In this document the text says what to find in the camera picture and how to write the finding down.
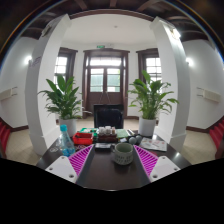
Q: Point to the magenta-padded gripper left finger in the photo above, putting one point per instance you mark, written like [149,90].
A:
[63,166]

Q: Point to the light green pad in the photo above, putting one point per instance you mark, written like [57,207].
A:
[121,133]

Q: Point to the glowing wall lamp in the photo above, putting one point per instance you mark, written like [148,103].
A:
[189,61]
[28,59]

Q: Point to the grey patterned ceramic mug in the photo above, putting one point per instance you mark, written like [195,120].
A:
[123,154]

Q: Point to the red plastic box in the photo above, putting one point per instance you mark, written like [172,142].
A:
[82,138]

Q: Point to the grey ball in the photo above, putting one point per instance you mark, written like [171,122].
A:
[132,140]
[139,139]

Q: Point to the green box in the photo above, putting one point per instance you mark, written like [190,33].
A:
[87,130]

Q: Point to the flat black device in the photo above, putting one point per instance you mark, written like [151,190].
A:
[102,145]

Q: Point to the red carpeted staircase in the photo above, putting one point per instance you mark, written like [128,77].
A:
[4,136]
[217,135]

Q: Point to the white wall radiator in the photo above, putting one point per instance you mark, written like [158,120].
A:
[210,95]
[8,94]

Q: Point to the green plant in white pot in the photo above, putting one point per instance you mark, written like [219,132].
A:
[146,126]
[68,126]

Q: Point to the dark wooden double door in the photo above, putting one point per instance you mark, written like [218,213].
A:
[106,96]

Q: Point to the clear blue drink bottle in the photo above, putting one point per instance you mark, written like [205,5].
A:
[67,146]

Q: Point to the brown tray with small jars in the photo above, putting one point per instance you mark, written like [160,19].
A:
[106,136]

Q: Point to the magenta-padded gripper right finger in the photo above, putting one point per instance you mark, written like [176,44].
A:
[161,166]

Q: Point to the green exit sign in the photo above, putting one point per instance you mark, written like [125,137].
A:
[100,46]

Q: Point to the black chair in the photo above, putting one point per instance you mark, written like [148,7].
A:
[108,116]

